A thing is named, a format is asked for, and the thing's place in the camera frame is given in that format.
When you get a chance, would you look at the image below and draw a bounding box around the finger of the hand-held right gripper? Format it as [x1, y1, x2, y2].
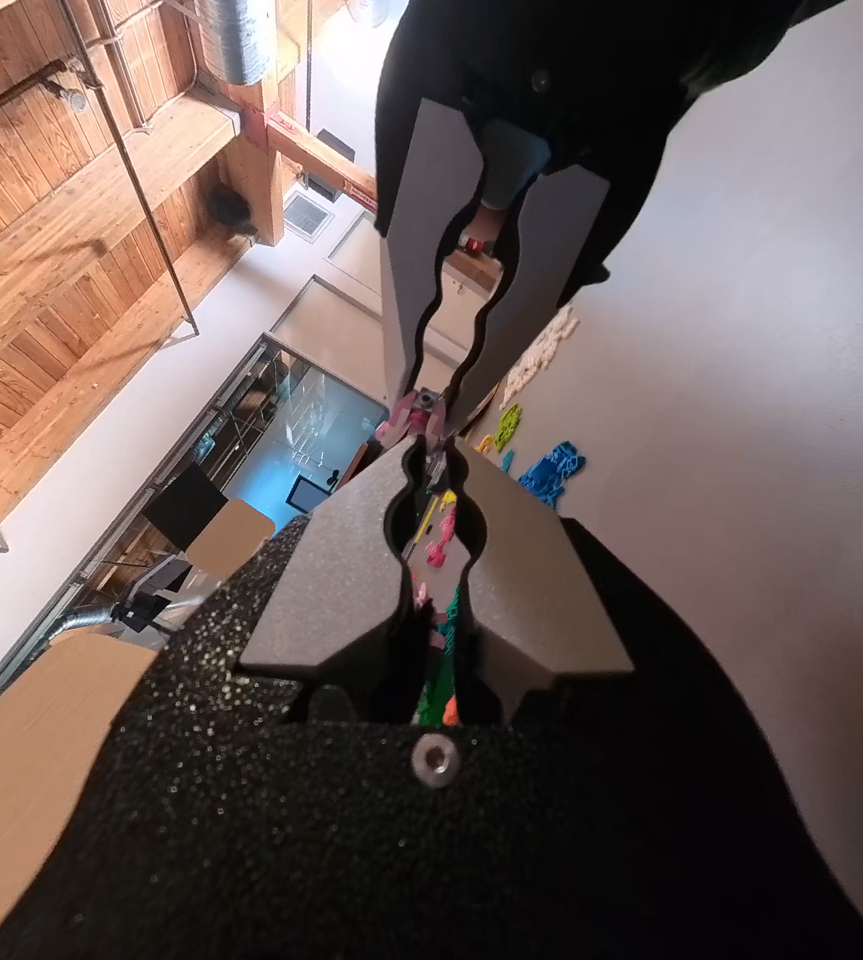
[379, 97, 489, 412]
[445, 163, 614, 436]

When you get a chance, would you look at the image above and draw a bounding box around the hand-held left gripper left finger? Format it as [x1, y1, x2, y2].
[240, 436, 429, 674]

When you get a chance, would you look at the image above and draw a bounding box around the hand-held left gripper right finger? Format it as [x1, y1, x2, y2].
[449, 438, 635, 723]

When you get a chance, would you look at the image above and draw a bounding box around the pink lego assembly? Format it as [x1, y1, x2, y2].
[375, 386, 451, 481]

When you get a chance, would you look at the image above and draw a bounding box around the pile of white lego pieces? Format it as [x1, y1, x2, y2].
[499, 303, 580, 410]

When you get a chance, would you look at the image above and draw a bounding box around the pile of teal lego pieces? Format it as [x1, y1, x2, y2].
[433, 587, 464, 648]

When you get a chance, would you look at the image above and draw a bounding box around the pile of pink lego pieces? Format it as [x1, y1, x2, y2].
[412, 510, 458, 610]

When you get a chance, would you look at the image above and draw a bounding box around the pile of blue lego pieces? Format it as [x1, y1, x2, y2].
[518, 441, 587, 506]

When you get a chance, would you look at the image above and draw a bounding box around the pile of green lego pieces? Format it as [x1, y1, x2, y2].
[415, 651, 457, 726]

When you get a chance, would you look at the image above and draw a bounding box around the small lit screen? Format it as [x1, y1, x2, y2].
[286, 475, 336, 516]

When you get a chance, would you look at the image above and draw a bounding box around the wooden beam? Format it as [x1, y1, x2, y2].
[217, 81, 382, 250]

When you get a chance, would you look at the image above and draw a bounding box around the black monitor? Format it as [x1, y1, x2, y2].
[141, 463, 229, 553]

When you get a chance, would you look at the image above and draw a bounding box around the glass partition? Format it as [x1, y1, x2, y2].
[0, 333, 392, 702]

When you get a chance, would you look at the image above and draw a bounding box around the black round ceiling fixture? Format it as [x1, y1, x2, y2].
[209, 183, 261, 243]

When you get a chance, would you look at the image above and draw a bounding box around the thin metal conduit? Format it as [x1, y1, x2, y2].
[58, 0, 200, 335]

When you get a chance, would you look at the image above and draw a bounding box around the black ceiling pipe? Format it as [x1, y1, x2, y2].
[0, 60, 71, 141]

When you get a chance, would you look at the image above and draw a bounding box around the white wall vent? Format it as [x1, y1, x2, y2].
[281, 187, 336, 242]

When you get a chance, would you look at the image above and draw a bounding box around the flexible silver duct hose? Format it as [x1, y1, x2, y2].
[47, 603, 130, 648]

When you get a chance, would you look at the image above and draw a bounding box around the silver ventilation duct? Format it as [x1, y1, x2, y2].
[195, 0, 302, 88]

